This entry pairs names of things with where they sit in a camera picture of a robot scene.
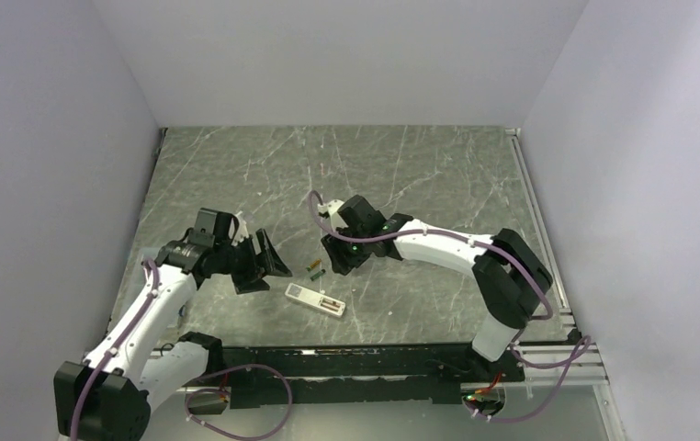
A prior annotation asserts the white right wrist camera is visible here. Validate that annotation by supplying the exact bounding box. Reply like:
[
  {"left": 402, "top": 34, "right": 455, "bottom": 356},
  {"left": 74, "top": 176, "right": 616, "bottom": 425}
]
[{"left": 317, "top": 199, "right": 344, "bottom": 223}]

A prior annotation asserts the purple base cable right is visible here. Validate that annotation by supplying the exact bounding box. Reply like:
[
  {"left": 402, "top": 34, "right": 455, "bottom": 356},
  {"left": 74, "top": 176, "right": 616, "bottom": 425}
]
[{"left": 463, "top": 334, "right": 594, "bottom": 424}]

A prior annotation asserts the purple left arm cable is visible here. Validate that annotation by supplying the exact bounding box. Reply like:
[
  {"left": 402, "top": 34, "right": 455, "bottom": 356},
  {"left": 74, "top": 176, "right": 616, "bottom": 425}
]
[{"left": 68, "top": 257, "right": 163, "bottom": 441}]

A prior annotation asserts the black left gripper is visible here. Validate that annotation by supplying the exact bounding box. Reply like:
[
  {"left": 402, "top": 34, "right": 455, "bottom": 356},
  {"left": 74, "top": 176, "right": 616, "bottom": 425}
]
[{"left": 213, "top": 229, "right": 290, "bottom": 294}]

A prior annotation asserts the clear plastic storage box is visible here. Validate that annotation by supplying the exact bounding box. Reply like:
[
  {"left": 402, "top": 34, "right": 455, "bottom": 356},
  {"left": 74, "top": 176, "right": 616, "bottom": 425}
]
[{"left": 168, "top": 303, "right": 189, "bottom": 329}]

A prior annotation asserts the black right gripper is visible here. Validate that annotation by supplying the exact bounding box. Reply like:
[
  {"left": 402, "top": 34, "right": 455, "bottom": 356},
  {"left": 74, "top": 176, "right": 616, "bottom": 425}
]
[{"left": 321, "top": 223, "right": 371, "bottom": 277}]

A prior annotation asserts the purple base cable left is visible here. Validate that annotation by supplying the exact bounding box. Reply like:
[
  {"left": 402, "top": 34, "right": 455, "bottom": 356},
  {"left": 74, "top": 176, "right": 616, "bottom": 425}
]
[{"left": 184, "top": 365, "right": 293, "bottom": 441}]

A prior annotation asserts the white remote control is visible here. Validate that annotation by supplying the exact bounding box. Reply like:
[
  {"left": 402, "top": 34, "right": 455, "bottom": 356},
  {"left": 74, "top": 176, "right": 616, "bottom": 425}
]
[{"left": 285, "top": 283, "right": 346, "bottom": 318}]

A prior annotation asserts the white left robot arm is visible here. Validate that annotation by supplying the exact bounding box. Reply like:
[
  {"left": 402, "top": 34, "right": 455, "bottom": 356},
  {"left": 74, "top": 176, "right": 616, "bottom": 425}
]
[{"left": 53, "top": 208, "right": 292, "bottom": 440}]

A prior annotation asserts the green AAA battery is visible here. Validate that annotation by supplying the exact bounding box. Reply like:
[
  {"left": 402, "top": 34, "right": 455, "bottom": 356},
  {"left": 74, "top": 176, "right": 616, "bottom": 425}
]
[{"left": 310, "top": 269, "right": 326, "bottom": 281}]

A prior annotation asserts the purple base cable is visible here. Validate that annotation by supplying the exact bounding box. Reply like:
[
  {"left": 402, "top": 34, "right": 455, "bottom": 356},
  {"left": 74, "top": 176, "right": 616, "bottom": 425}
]
[
  {"left": 184, "top": 365, "right": 293, "bottom": 441},
  {"left": 463, "top": 334, "right": 594, "bottom": 424}
]

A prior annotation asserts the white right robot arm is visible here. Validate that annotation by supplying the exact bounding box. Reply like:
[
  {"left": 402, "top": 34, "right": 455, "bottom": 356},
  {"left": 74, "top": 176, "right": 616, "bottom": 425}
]
[{"left": 307, "top": 190, "right": 554, "bottom": 381}]

